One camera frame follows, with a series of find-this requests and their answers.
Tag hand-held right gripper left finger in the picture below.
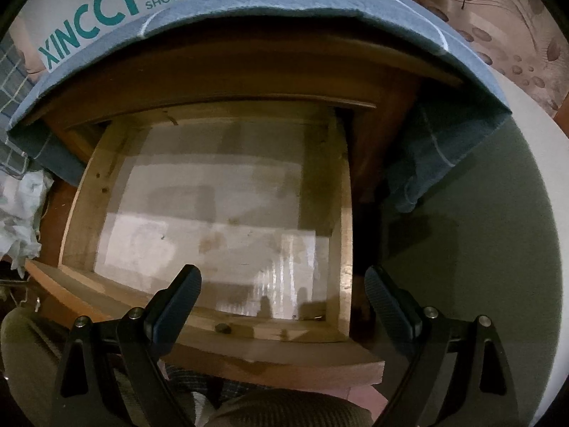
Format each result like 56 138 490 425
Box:
47 264 203 427

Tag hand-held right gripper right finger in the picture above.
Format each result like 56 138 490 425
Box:
365 264 521 427

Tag wooden drawer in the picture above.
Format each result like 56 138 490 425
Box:
24 100 385 388

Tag white drawer liner paper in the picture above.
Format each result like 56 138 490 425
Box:
93 118 332 321

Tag plaid slipper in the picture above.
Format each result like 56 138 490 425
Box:
166 367 267 410

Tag person's left leg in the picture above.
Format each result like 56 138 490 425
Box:
0 307 147 427

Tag white crumpled cloth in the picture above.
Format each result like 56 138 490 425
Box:
0 169 54 276

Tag wooden nightstand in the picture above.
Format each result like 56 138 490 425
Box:
22 38 465 214

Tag grey plaid cloth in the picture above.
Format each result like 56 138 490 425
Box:
0 40 38 174

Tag floral leaf print bedsheet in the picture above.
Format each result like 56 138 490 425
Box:
369 0 569 121

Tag blue checked cloth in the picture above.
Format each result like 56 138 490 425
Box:
6 0 512 214

